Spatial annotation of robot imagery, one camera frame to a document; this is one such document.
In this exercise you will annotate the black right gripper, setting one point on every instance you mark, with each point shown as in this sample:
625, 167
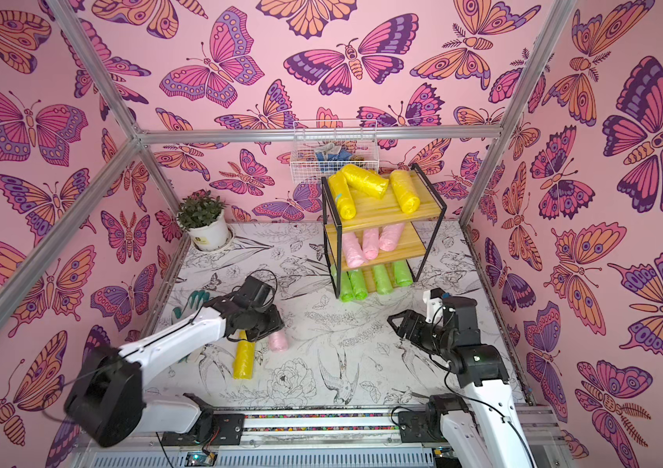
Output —
420, 331

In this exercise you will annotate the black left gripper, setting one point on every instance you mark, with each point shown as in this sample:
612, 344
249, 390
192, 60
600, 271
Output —
277, 324

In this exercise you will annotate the pink roll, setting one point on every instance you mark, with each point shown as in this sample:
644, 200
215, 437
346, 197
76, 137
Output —
352, 250
278, 342
390, 236
370, 244

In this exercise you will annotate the yellow roll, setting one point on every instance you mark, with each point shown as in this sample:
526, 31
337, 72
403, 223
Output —
405, 192
342, 197
244, 358
365, 181

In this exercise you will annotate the green roll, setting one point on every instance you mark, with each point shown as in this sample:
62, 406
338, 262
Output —
403, 273
358, 284
345, 288
382, 280

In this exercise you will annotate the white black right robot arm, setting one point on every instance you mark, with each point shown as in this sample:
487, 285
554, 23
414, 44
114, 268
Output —
477, 386

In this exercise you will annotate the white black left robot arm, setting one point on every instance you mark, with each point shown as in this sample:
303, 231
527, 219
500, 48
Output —
108, 399

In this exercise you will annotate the wooden three-tier shelf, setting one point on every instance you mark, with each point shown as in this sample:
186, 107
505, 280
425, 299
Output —
410, 236

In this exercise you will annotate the green grey work glove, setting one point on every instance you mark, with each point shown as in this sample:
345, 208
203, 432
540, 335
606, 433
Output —
192, 305

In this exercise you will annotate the potted green plant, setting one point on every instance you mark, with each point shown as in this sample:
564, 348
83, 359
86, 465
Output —
202, 216

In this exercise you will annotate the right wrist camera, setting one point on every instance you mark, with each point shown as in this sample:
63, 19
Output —
433, 300

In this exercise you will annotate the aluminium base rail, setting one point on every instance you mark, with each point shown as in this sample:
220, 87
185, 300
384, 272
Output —
363, 437

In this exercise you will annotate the white wire basket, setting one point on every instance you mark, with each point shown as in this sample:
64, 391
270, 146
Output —
320, 148

